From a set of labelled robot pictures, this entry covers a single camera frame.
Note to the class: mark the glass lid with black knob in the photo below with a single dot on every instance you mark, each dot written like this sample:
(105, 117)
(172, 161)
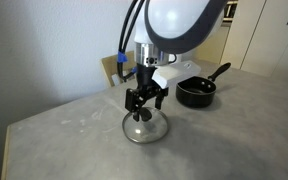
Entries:
(150, 131)

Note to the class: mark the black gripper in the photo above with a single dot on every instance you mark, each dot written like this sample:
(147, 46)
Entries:
(145, 78)

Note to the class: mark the white cabinet door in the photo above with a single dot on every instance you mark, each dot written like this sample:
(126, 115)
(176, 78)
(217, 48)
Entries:
(244, 33)
(277, 46)

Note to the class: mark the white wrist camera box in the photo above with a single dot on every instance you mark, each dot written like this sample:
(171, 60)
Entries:
(175, 73)

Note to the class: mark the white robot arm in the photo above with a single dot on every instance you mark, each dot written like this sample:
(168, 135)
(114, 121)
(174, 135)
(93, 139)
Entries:
(177, 20)

